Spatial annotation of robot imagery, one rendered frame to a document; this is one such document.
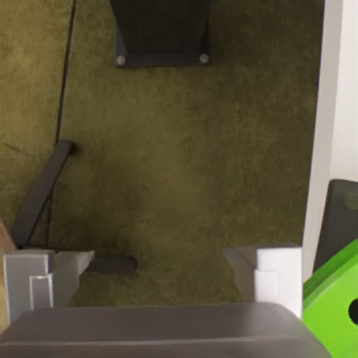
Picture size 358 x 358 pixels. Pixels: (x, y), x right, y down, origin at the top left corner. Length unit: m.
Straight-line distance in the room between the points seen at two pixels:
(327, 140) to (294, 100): 0.95
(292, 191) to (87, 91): 0.59
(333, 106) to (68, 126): 0.98
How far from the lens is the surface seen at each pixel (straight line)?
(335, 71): 0.31
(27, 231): 1.16
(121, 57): 1.20
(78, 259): 0.16
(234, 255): 0.16
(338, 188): 0.29
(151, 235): 1.20
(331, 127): 0.30
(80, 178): 1.21
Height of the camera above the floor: 1.19
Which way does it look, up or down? 88 degrees down
